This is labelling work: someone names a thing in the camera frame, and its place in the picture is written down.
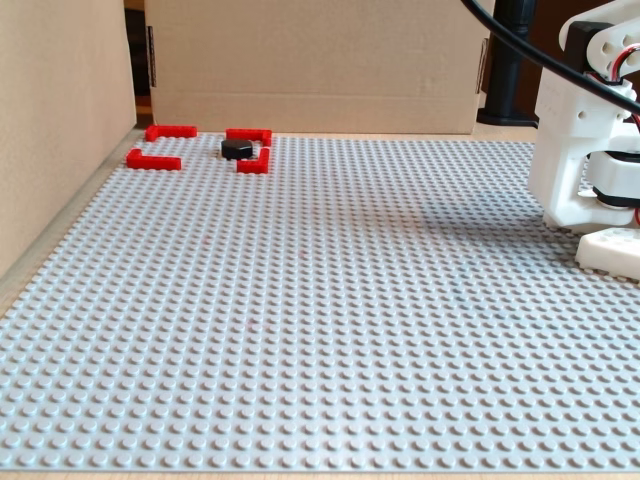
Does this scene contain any dark hexagonal Lego piece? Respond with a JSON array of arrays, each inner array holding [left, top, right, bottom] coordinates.
[[220, 138, 256, 161]]

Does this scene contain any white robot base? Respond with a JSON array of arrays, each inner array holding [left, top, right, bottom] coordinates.
[[527, 64, 640, 280]]

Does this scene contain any grey Lego baseplate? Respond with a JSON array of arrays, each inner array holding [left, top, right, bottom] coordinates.
[[0, 130, 640, 474]]

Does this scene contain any red L-shaped Lego beam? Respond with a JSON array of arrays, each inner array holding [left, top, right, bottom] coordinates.
[[225, 128, 274, 148], [144, 124, 199, 143], [236, 146, 272, 175], [125, 148, 182, 172]]

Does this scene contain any large cardboard box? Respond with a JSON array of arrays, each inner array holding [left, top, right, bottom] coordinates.
[[143, 0, 491, 135]]

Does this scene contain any black pole stand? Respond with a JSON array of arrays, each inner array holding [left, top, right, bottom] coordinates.
[[477, 0, 541, 126]]

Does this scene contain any plain cardboard panel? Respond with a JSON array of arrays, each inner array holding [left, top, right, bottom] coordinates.
[[0, 0, 139, 294]]

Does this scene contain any black camera cable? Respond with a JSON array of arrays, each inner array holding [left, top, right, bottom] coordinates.
[[459, 0, 640, 115]]

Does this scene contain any long red-white-black servo wire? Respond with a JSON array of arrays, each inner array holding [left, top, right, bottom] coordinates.
[[587, 42, 640, 91]]

